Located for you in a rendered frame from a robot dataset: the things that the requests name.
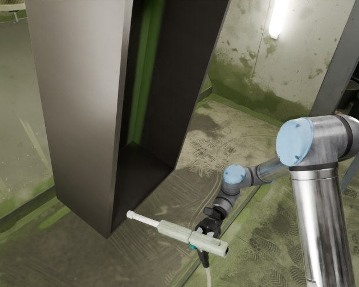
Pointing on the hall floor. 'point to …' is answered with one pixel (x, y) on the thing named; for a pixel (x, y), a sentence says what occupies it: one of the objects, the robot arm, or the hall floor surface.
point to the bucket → (353, 87)
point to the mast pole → (351, 171)
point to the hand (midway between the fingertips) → (198, 245)
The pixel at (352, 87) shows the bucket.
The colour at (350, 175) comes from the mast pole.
